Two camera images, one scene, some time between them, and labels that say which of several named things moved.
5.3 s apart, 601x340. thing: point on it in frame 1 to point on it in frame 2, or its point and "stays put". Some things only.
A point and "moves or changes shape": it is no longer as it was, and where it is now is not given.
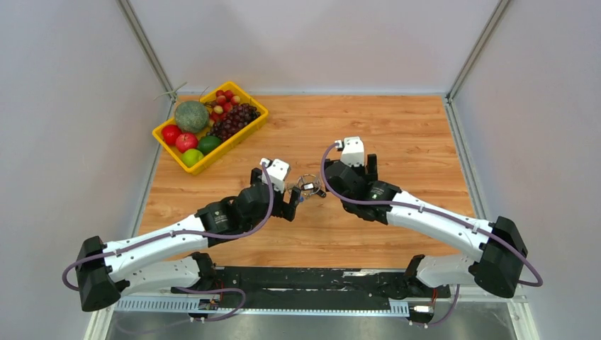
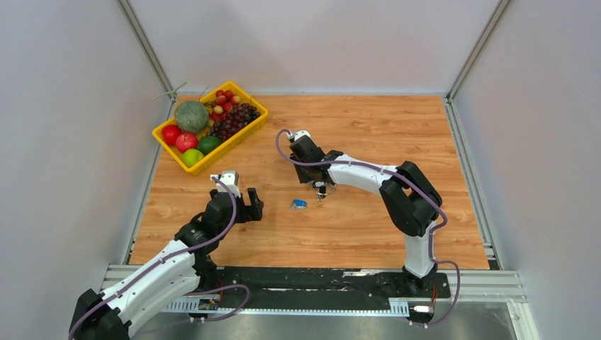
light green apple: [191, 156] stays put
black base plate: [307, 282] stays put
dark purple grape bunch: [235, 119] stays put
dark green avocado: [208, 143] stays put
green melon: [191, 116] stays put
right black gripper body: [371, 176] to [303, 173]
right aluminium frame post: [477, 49] stays put
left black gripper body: [281, 207] to [249, 212]
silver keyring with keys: [310, 185] moves or changes shape
